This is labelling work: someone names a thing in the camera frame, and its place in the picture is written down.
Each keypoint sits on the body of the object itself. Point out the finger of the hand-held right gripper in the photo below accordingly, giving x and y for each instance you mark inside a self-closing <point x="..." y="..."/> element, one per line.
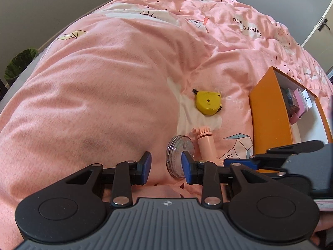
<point x="247" y="161"/>
<point x="296" y="148"/>

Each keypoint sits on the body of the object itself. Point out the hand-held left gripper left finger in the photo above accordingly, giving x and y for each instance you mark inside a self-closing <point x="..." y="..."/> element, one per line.
<point x="147" y="168"/>

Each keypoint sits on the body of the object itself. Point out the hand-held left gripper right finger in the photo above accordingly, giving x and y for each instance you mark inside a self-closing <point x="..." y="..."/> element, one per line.
<point x="187" y="168"/>

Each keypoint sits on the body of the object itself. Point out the clear round case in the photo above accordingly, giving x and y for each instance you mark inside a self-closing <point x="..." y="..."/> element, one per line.
<point x="175" y="156"/>

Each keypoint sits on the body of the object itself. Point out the pink cylindrical brush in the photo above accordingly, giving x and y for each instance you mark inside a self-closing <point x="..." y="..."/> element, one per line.
<point x="205" y="145"/>

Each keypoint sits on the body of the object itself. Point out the orange cardboard box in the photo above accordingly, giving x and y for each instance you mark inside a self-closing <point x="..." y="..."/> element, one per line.
<point x="270" y="114"/>

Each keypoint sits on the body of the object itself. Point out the pink flat case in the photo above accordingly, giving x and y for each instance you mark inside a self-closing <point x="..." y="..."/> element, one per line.
<point x="299" y="101"/>

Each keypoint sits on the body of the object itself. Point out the yellow tape measure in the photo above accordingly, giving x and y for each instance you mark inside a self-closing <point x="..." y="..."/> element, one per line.
<point x="208" y="102"/>

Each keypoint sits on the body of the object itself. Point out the pink printed blanket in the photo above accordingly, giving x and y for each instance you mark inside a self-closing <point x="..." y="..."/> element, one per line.
<point x="104" y="96"/>

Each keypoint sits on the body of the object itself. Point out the white door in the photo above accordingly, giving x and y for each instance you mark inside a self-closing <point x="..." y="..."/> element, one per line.
<point x="320" y="39"/>

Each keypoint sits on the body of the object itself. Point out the green trash bin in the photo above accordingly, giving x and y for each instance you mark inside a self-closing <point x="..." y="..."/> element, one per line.
<point x="20" y="65"/>

